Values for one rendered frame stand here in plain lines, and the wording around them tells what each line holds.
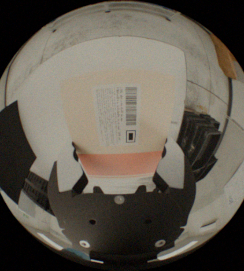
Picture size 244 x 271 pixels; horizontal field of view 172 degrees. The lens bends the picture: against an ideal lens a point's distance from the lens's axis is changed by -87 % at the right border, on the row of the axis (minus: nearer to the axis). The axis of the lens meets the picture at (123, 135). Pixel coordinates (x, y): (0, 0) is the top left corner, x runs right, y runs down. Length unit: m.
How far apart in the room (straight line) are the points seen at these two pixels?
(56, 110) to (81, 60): 0.12
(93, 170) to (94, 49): 0.22
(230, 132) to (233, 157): 0.60
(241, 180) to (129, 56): 2.75
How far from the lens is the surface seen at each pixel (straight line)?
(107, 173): 0.15
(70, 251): 0.27
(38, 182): 0.71
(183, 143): 0.79
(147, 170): 0.15
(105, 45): 0.20
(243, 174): 2.66
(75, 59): 0.21
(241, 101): 2.46
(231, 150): 2.63
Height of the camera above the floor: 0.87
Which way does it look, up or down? 58 degrees down
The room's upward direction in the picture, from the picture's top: 175 degrees clockwise
